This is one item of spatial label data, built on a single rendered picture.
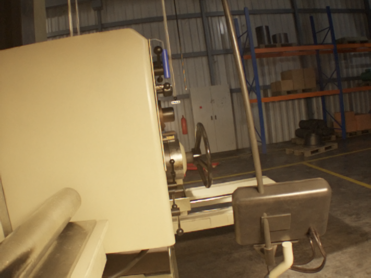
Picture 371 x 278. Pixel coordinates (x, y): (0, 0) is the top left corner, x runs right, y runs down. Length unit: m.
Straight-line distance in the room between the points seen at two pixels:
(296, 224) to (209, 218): 1.35
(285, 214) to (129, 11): 8.94
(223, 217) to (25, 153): 1.67
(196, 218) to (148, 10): 7.98
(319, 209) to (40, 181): 1.01
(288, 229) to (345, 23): 11.16
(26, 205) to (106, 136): 0.43
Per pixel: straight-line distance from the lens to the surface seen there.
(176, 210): 1.25
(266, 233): 1.02
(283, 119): 9.97
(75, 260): 0.83
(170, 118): 1.29
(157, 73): 1.14
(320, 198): 1.00
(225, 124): 8.61
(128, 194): 1.07
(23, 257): 0.68
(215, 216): 2.33
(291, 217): 1.02
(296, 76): 8.77
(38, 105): 1.11
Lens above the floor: 1.60
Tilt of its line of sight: 3 degrees down
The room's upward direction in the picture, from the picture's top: 7 degrees counter-clockwise
